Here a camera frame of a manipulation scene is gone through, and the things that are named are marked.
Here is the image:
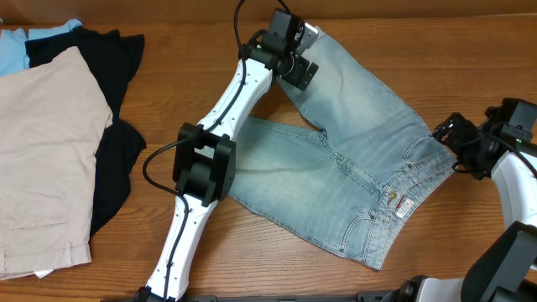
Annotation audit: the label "black garment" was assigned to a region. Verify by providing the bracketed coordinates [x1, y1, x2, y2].
[26, 27, 146, 236]

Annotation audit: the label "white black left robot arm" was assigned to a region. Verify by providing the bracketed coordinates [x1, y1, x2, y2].
[133, 9, 320, 301]

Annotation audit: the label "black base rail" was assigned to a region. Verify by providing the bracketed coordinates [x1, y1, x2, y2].
[178, 291, 397, 302]

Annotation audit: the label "light blue shirt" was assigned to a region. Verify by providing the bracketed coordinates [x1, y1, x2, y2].
[0, 18, 82, 76]

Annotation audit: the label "beige shorts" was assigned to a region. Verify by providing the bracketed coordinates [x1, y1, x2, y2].
[1, 47, 112, 279]

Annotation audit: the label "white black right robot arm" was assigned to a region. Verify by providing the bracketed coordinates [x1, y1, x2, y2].
[373, 98, 536, 302]

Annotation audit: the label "light blue denim shorts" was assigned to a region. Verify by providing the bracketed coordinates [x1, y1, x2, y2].
[230, 34, 454, 270]

